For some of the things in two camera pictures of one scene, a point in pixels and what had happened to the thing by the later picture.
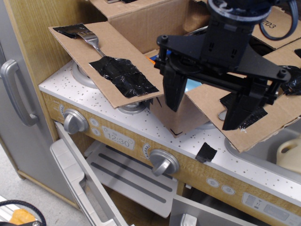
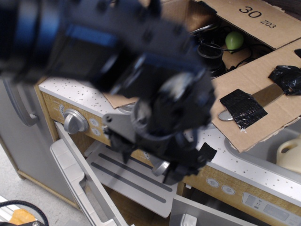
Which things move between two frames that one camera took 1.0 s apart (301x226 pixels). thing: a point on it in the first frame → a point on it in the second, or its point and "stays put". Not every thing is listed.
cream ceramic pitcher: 289,155 stays put
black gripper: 224,53 → 165,124
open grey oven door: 98,205 stays put
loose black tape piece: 206,154 stays put
